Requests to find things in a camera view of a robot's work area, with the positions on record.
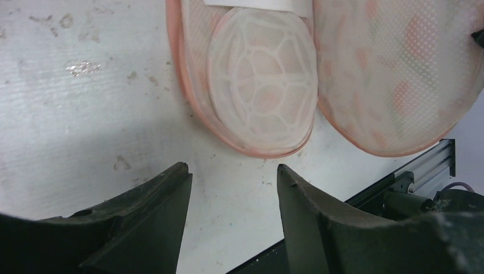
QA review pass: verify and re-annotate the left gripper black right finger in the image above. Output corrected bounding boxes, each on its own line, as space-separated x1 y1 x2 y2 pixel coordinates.
277 164 483 273

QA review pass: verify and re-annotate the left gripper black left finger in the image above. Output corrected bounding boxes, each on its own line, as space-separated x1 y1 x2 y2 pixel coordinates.
1 162 193 273

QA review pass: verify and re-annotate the floral padded bra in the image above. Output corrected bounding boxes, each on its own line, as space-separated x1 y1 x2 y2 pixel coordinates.
166 1 483 158

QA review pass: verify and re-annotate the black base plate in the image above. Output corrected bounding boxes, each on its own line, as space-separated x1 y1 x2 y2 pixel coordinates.
229 139 456 273

